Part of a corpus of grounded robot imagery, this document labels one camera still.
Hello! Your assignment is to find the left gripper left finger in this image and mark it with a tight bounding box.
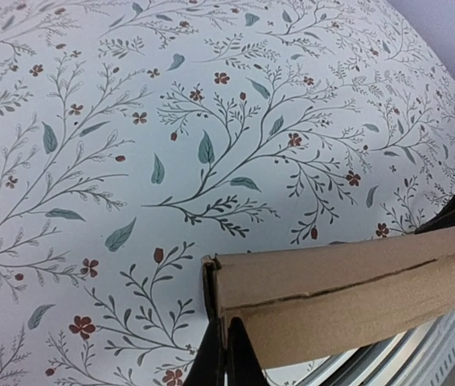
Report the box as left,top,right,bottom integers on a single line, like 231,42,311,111
183,318,225,386

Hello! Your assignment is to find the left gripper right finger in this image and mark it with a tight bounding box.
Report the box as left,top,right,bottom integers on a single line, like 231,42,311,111
227,318,268,386

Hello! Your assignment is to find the brown cardboard box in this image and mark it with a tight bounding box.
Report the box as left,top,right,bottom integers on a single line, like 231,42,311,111
203,227,455,368

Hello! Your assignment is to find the floral patterned table mat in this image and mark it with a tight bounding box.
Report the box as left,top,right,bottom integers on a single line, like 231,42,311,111
0,1,455,385

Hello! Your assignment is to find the aluminium front rail frame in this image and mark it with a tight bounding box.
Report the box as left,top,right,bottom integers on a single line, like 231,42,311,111
263,295,455,386

